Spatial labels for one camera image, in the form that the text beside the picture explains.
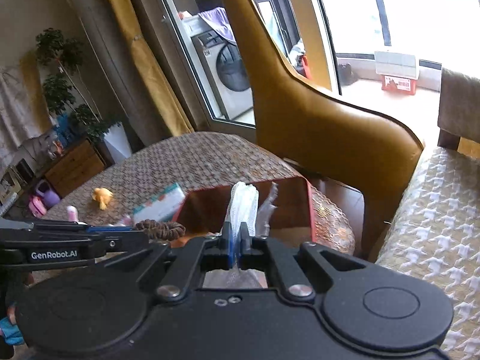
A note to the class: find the patterned lace tablecloth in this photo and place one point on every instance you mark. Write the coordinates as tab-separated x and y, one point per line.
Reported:
194	160

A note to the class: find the red white crate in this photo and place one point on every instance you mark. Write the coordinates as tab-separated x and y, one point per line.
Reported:
397	84

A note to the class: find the green potted plant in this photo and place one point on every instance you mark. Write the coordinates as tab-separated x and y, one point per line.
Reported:
64	89

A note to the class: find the red open box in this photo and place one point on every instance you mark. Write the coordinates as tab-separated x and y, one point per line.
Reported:
285	210

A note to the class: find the white standing air conditioner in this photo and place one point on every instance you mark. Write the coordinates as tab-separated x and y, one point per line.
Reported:
112	53

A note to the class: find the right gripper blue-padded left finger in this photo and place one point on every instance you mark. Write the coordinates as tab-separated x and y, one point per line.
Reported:
189	264

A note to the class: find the white houndstooth cushion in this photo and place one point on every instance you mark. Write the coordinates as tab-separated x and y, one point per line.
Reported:
434	236

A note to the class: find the white bunny plush toy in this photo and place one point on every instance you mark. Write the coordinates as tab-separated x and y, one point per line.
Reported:
72	214

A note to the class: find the floral cloth cover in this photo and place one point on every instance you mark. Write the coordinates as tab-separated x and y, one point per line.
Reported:
18	123

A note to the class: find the white fluffy cloth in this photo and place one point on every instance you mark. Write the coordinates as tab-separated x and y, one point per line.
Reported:
243	207

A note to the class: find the purple kettlebell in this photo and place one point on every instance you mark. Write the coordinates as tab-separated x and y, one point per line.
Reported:
48	196

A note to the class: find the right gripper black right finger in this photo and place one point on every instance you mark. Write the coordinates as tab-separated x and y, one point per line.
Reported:
277	261

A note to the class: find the purple cloth on washer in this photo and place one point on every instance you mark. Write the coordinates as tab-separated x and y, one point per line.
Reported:
218	20

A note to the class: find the yellow curtain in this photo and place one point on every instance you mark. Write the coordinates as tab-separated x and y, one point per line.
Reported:
156	83

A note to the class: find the mustard leather chair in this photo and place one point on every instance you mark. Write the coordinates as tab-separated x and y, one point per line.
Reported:
295	119

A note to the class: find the orange plush toy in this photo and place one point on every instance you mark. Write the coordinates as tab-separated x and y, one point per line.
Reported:
103	197

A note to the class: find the white plant pot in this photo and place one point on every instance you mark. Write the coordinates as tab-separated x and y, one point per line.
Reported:
117	144

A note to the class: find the wooden drawer cabinet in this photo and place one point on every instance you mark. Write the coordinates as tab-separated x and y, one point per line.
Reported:
80	162

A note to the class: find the teal white tissue pack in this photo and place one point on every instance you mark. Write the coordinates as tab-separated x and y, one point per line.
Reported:
161	206

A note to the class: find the white washing machine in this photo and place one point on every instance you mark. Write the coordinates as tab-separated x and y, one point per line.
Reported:
226	73

